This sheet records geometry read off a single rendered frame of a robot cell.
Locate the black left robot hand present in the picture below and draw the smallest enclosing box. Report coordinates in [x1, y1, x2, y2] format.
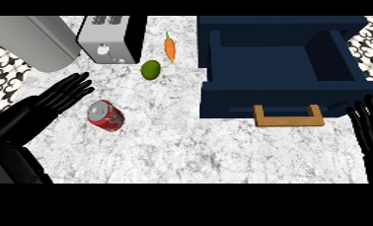
[15, 71, 97, 130]

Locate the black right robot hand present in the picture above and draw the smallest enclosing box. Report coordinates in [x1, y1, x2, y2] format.
[343, 94, 373, 185]

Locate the red soda can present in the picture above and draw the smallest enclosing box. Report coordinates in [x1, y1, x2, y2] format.
[85, 99, 127, 133]

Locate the navy blue drawer front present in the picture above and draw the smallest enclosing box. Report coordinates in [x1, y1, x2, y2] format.
[197, 79, 373, 119]

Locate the navy blue open drawer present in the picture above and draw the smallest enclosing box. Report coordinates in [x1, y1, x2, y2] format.
[206, 30, 368, 85]

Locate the silver toaster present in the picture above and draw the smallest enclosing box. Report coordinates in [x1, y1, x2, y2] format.
[75, 16, 149, 65]

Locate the green avocado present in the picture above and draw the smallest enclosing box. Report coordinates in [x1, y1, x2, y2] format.
[138, 59, 163, 81]

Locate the orange carrot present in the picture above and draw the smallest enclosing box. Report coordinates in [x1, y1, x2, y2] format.
[162, 31, 178, 64]

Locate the navy blue cabinet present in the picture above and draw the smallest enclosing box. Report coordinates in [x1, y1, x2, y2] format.
[196, 16, 370, 70]

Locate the wooden drawer handle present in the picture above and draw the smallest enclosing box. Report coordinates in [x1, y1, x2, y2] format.
[252, 104, 326, 128]

